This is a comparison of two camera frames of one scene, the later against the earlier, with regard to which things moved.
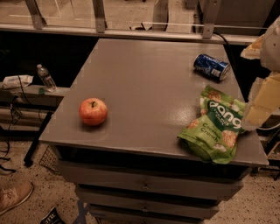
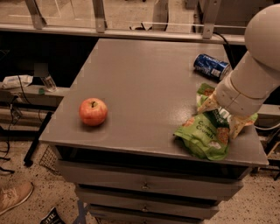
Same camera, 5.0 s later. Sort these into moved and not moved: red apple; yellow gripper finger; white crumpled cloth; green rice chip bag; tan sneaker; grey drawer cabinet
Moved: green rice chip bag; yellow gripper finger
Not moved: grey drawer cabinet; tan sneaker; red apple; white crumpled cloth
